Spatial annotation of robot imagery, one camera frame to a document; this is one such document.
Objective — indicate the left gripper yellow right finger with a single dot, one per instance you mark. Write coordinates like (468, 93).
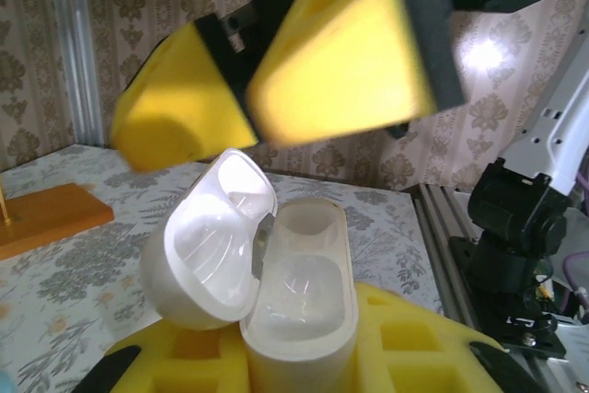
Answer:
(414, 356)

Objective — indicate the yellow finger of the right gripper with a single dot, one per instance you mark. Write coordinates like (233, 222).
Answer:
(175, 103)
(345, 57)

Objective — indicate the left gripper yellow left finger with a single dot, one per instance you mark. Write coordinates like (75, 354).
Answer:
(207, 365)

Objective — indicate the white oval charging case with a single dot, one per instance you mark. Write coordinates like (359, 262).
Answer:
(193, 296)

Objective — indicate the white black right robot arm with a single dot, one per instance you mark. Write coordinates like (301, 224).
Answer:
(515, 223)

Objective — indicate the floral tablecloth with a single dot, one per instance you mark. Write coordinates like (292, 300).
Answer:
(69, 292)

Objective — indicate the gold glass rack wooden base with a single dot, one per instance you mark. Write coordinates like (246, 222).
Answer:
(55, 213)

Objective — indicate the aluminium frame post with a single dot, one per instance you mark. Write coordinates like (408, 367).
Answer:
(80, 43)

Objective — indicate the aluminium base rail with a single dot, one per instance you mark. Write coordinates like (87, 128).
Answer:
(437, 236)

